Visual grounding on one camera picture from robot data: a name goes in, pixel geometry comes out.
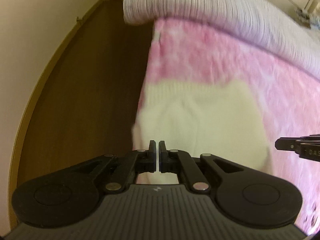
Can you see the cream striped knit sweater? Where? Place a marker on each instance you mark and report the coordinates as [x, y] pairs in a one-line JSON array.
[[223, 120]]

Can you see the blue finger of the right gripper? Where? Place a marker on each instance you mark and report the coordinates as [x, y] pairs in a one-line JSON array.
[[287, 144]]

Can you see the pink rose bed blanket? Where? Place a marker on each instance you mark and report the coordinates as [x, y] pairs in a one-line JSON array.
[[287, 97]]

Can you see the lavender striped quilt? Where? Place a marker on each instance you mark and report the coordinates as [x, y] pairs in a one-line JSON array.
[[257, 22]]

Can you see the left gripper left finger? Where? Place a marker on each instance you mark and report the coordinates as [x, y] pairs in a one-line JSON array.
[[122, 172]]

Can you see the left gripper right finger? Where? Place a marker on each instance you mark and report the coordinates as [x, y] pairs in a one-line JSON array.
[[184, 166]]

